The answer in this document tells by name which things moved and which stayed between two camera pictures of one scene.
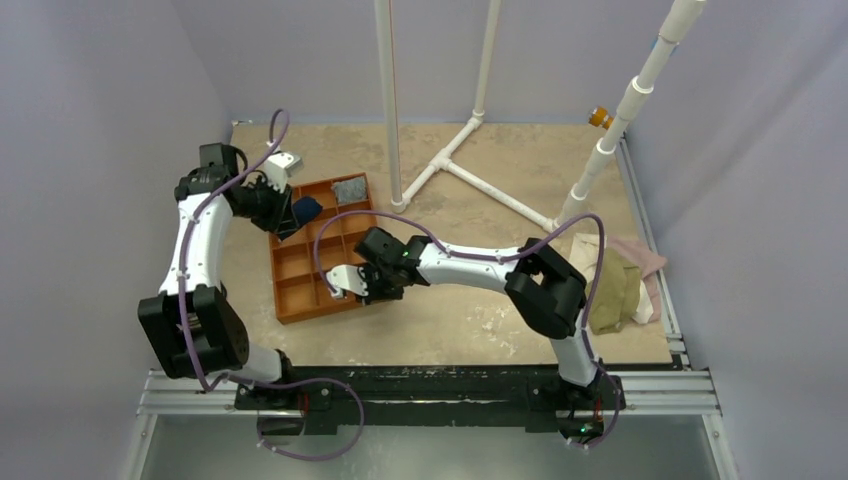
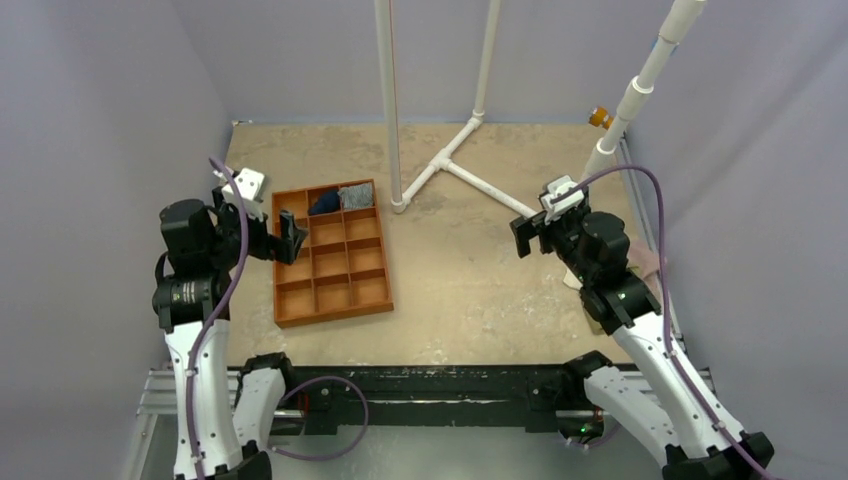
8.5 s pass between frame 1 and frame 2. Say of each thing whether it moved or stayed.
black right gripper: moved
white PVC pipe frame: stayed
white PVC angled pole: stayed
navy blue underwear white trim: moved
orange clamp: stayed
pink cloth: stayed
